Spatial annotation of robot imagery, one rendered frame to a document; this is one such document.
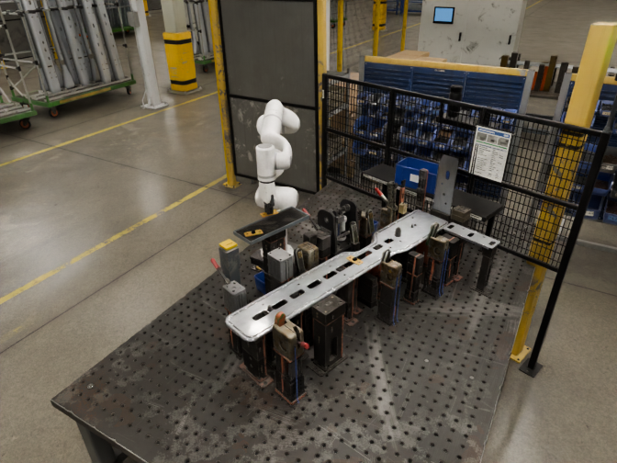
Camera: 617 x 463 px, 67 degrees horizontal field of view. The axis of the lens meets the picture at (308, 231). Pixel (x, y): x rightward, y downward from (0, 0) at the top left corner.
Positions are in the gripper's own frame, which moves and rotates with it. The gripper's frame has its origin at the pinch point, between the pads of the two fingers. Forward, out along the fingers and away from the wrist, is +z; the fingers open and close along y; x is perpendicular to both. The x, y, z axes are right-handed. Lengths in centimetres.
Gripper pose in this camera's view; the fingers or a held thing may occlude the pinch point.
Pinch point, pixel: (268, 208)
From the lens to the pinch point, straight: 222.8
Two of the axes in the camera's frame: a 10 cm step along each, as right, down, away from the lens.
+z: 0.1, 8.6, 5.1
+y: 4.8, 4.5, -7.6
